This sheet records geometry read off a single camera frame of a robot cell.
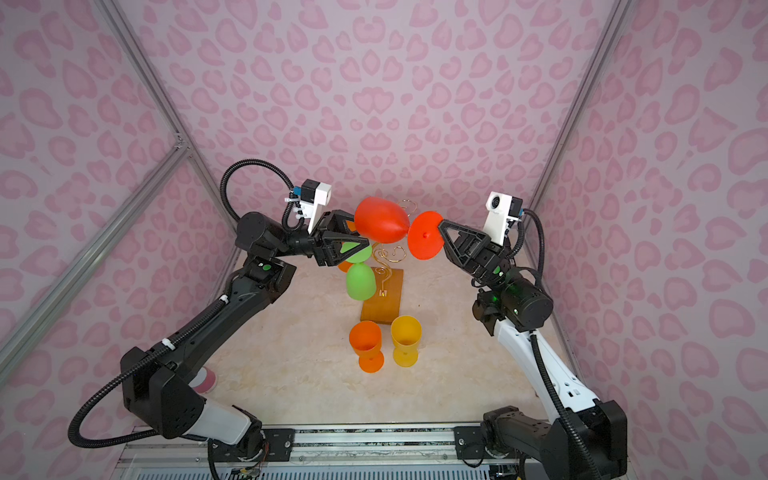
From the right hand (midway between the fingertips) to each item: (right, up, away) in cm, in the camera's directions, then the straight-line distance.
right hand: (436, 241), depth 45 cm
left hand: (-11, +1, +9) cm, 14 cm away
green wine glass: (-15, -8, +31) cm, 36 cm away
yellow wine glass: (-3, -23, +37) cm, 44 cm away
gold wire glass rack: (-9, -3, +24) cm, 26 cm away
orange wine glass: (-14, -24, +35) cm, 45 cm away
